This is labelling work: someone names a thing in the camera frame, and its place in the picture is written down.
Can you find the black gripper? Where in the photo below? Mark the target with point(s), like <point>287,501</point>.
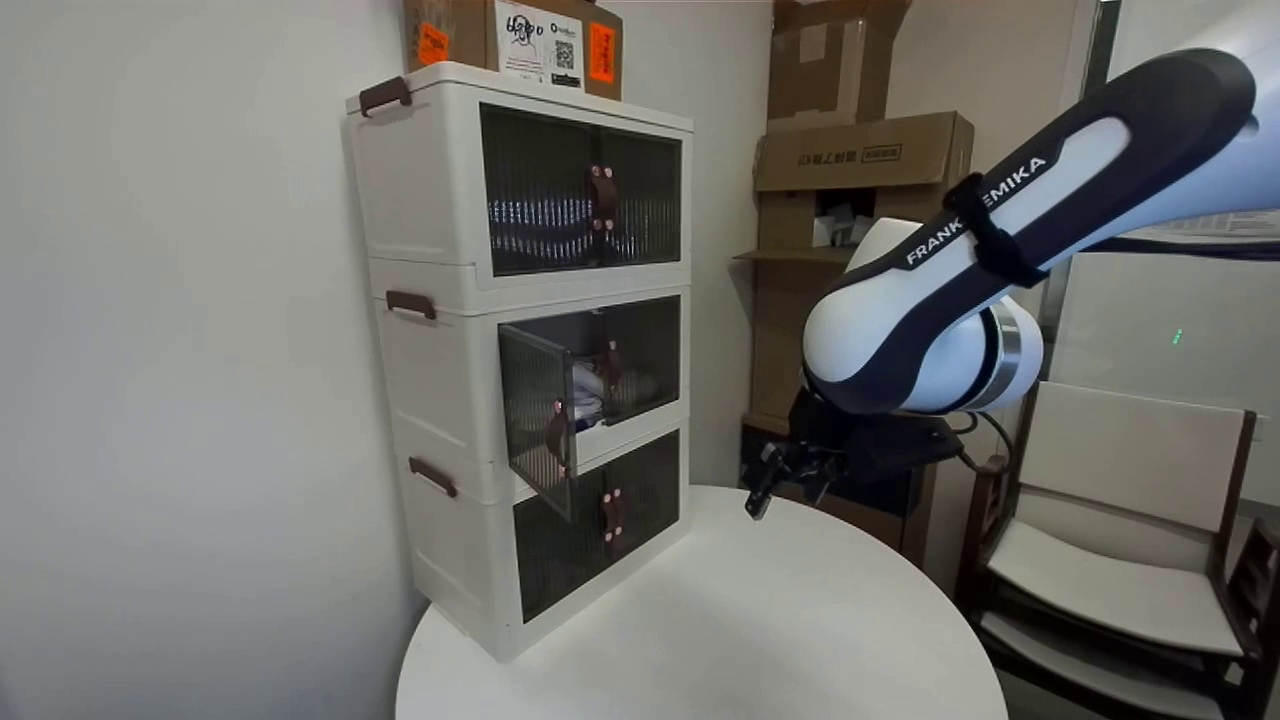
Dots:
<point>822,444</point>

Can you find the white black Franka robot arm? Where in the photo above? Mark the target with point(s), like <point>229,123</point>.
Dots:
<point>1012,253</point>

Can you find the white three-tier storage cabinet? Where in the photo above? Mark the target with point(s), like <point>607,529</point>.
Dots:
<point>443,401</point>

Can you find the folded white purple clothes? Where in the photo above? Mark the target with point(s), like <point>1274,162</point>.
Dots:
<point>584,394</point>

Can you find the wide printed cardboard box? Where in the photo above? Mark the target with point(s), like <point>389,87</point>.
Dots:
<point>855,155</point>

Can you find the wooden chair with white cushions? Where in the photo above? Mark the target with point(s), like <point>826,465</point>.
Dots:
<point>1133,532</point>

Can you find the striped folded cloth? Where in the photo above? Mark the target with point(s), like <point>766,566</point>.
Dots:
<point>542,225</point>

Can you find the cardboard box with orange labels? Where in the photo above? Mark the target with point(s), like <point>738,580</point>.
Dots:
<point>460,28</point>

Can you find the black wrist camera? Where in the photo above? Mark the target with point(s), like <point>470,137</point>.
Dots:
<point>905,461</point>

